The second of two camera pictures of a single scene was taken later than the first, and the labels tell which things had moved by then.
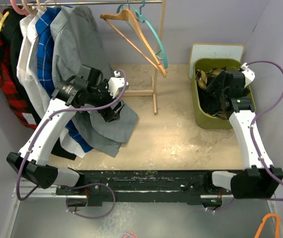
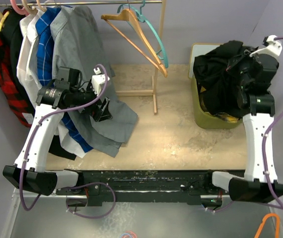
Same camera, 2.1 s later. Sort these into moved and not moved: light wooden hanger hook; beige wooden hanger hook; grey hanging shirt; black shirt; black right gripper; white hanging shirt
Moved: black right gripper; black shirt
Not moved: beige wooden hanger hook; white hanging shirt; grey hanging shirt; light wooden hanger hook
